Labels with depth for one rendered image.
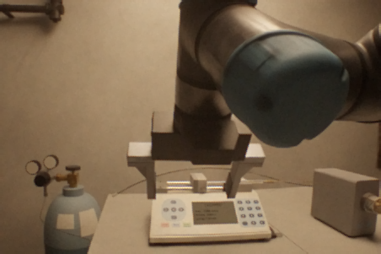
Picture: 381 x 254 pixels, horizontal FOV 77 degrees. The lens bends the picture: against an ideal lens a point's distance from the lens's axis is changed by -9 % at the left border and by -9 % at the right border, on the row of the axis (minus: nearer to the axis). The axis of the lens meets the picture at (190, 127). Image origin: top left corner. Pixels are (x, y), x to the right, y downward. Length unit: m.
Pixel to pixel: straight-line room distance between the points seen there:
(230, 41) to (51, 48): 1.25
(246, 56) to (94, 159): 1.20
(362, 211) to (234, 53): 0.52
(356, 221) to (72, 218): 0.87
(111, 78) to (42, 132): 0.42
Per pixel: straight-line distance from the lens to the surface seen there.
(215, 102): 0.29
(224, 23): 0.21
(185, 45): 0.27
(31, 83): 1.40
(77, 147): 1.33
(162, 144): 0.34
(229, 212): 0.57
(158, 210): 0.56
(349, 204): 0.63
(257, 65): 0.16
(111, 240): 0.56
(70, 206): 1.04
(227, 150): 0.26
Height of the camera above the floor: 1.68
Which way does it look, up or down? 2 degrees down
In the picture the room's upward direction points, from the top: 1 degrees clockwise
